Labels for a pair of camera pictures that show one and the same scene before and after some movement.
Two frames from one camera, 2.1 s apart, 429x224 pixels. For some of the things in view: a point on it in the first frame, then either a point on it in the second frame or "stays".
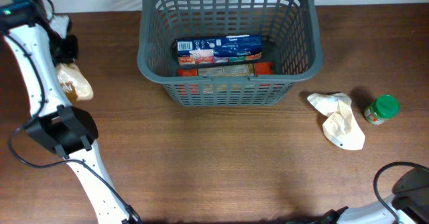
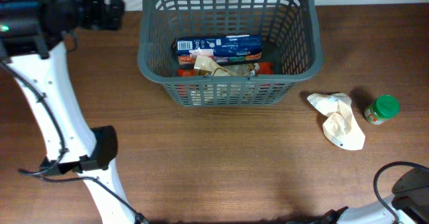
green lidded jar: x=383 y=108 stays
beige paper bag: x=341 y=127 stays
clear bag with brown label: x=75 y=84 → x=204 y=65
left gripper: x=72 y=53 → x=98 y=6
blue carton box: x=217 y=49 stays
